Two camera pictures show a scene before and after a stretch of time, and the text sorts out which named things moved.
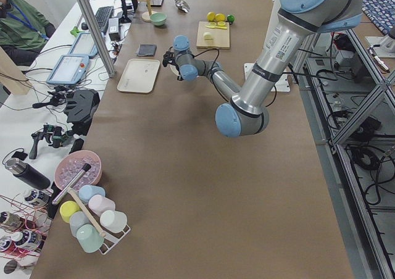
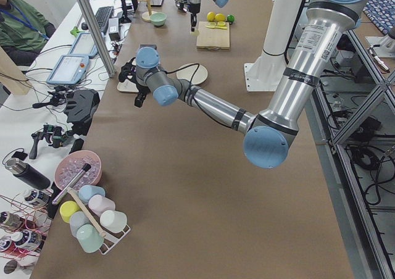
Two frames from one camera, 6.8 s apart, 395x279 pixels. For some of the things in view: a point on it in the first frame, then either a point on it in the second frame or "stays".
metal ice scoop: x=181 y=5 stays
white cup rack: x=110 y=239 stays
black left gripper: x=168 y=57 -> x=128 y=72
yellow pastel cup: x=67 y=208 stays
